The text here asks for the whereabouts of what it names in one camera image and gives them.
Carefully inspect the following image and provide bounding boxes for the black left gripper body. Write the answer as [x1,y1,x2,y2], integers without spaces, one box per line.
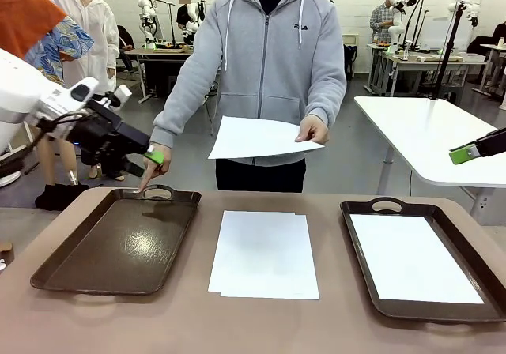
[66,103,152,165]

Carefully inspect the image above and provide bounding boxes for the right forearm grey sleeve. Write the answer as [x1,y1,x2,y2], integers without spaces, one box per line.
[151,65,217,149]

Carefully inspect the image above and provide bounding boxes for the person's right hand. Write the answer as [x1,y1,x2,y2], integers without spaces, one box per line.
[138,143,173,194]

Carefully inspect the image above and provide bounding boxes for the person's left hand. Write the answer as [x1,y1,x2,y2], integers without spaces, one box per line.
[294,115,331,145]

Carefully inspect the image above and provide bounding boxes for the white table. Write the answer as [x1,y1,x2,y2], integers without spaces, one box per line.
[353,96,506,227]

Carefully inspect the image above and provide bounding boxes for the brown plastic serving tray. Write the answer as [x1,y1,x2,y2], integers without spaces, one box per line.
[30,183,202,296]
[339,196,506,324]

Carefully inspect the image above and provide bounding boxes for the black bag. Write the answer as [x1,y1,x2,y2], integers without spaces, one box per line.
[34,183,90,213]

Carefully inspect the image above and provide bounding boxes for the grey background desk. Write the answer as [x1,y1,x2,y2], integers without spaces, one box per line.
[125,47,198,104]

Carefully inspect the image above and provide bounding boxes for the seated person dark clothes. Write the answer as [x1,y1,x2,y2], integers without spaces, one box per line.
[116,24,136,74]

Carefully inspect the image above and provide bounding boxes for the black tripod stand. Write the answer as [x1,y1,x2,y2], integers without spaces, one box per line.
[429,0,470,102]

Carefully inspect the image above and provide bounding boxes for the grey background workbench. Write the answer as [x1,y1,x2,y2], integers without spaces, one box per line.
[367,43,489,96]

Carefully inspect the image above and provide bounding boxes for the person in white coat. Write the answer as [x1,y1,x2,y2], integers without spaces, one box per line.
[50,0,127,182]

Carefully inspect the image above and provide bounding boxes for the white round stand base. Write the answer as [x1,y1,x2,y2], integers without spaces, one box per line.
[0,163,21,189]

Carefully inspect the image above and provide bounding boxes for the background person black clothes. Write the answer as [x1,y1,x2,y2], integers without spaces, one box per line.
[176,0,206,47]

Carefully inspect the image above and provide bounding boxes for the person in grey hoodie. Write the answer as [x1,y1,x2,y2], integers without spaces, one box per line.
[151,0,348,193]

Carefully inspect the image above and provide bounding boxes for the person in orange shirt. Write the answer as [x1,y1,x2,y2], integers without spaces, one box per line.
[0,0,96,189]

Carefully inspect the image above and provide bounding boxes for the background person plaid shirt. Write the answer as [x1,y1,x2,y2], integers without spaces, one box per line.
[369,0,401,49]

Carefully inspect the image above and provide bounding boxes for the large brown table mat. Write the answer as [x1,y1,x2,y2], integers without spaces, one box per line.
[0,186,506,354]

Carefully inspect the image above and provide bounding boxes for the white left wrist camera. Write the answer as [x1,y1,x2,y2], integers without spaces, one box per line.
[70,76,133,110]

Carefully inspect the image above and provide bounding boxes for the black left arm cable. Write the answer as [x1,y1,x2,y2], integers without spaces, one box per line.
[22,108,98,175]

